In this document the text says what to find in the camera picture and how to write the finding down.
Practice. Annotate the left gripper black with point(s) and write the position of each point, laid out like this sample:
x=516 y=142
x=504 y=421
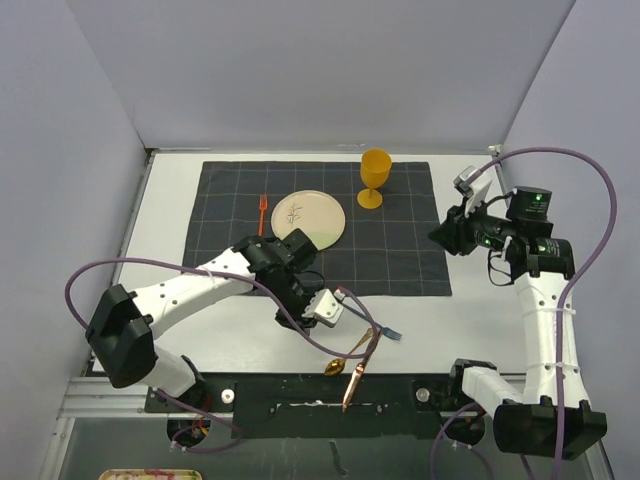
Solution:
x=294 y=317

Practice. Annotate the blue plastic fork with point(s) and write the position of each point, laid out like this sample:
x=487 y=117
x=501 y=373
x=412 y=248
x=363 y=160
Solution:
x=386 y=331

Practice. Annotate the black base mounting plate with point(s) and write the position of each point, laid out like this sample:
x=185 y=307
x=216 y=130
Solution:
x=309 y=406

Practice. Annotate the copper metal knife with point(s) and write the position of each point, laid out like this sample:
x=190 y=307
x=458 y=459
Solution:
x=359 y=371

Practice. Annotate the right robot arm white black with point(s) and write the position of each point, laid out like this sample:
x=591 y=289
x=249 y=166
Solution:
x=552 y=414

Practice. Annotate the orange plastic fork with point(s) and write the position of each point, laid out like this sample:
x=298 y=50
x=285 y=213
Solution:
x=263 y=206

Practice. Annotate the gold metal spoon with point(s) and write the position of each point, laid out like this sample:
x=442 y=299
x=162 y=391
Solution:
x=337 y=365

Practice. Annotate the dark grey checked cloth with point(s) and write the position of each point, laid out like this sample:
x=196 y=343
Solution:
x=381 y=252

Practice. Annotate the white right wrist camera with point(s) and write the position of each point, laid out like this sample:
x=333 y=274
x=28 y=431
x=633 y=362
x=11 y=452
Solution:
x=474 y=186

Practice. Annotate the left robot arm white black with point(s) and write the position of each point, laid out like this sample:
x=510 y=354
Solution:
x=125 y=325

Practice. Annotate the beige plate with plant motif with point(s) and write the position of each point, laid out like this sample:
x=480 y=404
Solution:
x=318 y=215

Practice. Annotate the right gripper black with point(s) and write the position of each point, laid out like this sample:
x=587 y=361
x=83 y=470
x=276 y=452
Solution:
x=453 y=233

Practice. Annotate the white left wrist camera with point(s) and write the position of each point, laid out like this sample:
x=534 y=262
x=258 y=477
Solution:
x=324 y=308

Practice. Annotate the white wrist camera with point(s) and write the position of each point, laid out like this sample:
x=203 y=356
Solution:
x=474 y=186
x=324 y=308

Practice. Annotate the floral tray edge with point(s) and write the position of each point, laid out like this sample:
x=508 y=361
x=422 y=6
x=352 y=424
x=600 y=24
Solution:
x=150 y=474

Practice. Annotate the orange plastic cup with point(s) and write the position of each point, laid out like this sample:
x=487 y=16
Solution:
x=375 y=169

